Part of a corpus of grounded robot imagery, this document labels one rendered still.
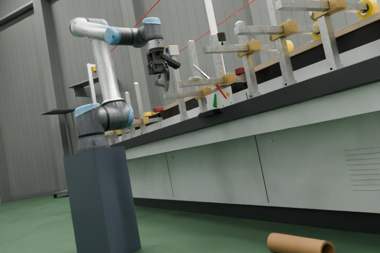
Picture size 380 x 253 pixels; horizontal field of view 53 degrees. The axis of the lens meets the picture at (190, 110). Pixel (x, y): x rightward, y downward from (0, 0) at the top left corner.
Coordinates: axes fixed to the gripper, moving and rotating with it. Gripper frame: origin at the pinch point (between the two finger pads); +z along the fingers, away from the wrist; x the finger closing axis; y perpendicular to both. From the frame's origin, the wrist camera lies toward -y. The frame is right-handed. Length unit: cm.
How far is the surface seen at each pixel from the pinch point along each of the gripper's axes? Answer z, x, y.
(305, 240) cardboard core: 75, 52, -21
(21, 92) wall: -201, -923, -32
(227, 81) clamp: -0.4, 4.4, -34.2
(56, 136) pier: -55, -780, -81
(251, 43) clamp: -12.6, 29.6, -34.3
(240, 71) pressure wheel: -5.6, 2.1, -45.7
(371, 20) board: -5, 78, -56
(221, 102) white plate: 9.6, -4.7, -34.3
